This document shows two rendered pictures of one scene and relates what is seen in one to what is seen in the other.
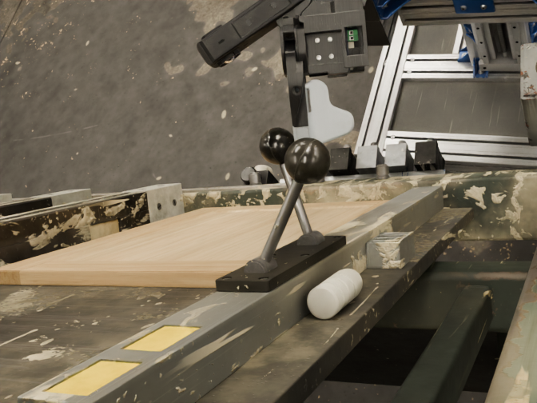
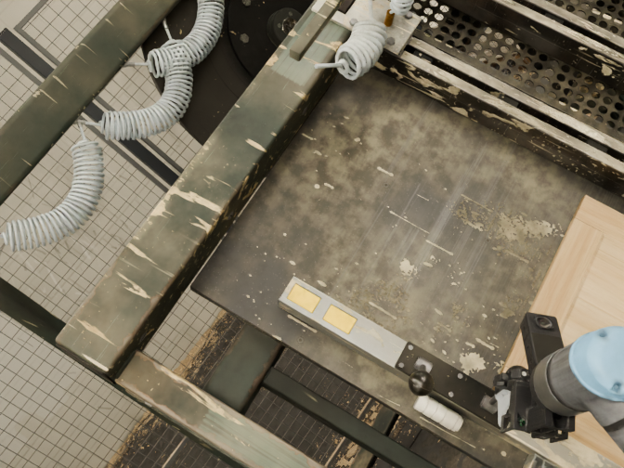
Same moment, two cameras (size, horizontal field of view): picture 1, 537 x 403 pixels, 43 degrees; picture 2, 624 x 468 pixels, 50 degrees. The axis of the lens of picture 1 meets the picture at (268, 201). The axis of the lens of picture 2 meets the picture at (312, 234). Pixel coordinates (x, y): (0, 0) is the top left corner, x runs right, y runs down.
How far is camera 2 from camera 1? 105 cm
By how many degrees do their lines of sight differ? 83
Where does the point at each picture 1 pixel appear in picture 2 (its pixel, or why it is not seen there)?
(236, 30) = (526, 337)
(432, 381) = (392, 455)
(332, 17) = (513, 404)
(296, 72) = (496, 381)
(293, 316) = not seen: hidden behind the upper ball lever
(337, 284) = (427, 409)
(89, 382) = (298, 296)
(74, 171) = not seen: outside the picture
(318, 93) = (506, 400)
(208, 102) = not seen: outside the picture
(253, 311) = (376, 358)
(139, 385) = (299, 313)
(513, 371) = (241, 421)
